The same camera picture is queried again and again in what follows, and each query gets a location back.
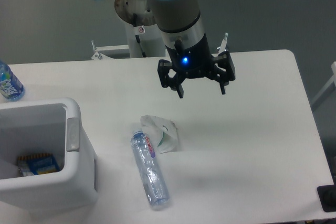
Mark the clear plastic bottle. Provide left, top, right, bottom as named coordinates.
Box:
left=130, top=129, right=170, bottom=210

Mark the black device at table edge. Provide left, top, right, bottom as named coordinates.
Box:
left=317, top=185, right=335, bottom=212

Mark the white clamp bracket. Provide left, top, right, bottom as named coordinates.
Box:
left=91, top=40, right=130, bottom=60
left=217, top=32, right=229, bottom=54

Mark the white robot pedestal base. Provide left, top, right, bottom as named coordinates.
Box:
left=113, top=0, right=167, bottom=58

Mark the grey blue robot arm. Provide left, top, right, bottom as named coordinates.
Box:
left=124, top=0, right=236, bottom=98

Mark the white clamp bracket right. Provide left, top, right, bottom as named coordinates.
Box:
left=217, top=32, right=229, bottom=54

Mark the white plastic trash can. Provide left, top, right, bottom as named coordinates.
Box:
left=1, top=98, right=98, bottom=212

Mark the blue labelled water bottle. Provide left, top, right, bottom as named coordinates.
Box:
left=1, top=61, right=25, bottom=101

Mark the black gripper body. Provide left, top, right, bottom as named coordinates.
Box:
left=165, top=33, right=212, bottom=79

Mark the blue yellow snack packet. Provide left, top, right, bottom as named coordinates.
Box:
left=17, top=153, right=60, bottom=177

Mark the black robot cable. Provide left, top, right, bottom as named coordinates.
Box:
left=132, top=13, right=147, bottom=58

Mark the white table leg frame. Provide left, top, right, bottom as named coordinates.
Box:
left=311, top=61, right=335, bottom=112

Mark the white clamp bracket left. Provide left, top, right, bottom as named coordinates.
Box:
left=91, top=40, right=130, bottom=60

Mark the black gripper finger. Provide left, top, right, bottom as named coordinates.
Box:
left=209, top=50, right=236, bottom=95
left=157, top=59, right=184, bottom=98

